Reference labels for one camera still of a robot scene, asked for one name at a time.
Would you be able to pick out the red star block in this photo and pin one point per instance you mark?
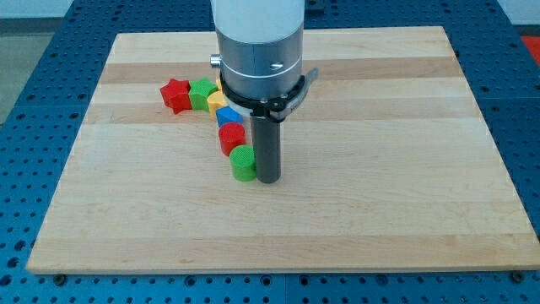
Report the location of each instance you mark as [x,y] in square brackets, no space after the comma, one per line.
[175,95]

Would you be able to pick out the blue cube block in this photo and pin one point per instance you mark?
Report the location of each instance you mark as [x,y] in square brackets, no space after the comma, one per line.
[227,114]

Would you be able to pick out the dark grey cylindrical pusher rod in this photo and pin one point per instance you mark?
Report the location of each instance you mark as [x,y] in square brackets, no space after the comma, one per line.
[266,140]

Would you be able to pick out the red cylinder block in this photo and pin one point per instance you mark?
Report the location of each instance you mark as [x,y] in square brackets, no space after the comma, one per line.
[231,135]

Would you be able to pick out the green star block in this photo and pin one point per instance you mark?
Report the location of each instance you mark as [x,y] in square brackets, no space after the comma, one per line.
[199,92]

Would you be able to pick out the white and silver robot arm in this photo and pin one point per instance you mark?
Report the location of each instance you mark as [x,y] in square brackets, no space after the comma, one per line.
[260,69]

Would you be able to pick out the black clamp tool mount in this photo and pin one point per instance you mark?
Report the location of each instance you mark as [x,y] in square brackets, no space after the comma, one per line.
[275,109]

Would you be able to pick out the green cylinder block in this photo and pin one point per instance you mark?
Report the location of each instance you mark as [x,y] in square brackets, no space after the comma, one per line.
[243,165]

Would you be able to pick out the yellow block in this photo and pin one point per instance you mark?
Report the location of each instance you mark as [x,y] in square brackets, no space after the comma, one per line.
[216,100]

